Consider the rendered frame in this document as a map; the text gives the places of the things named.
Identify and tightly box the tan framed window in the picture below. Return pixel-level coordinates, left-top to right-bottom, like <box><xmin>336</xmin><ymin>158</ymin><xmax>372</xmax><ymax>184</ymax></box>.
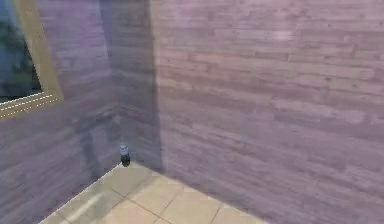
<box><xmin>0</xmin><ymin>0</ymin><xmax>65</xmax><ymax>120</ymax></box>

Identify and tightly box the small dark bottle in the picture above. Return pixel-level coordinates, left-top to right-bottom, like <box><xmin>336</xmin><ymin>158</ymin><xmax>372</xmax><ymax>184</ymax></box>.
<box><xmin>119</xmin><ymin>142</ymin><xmax>132</xmax><ymax>168</ymax></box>

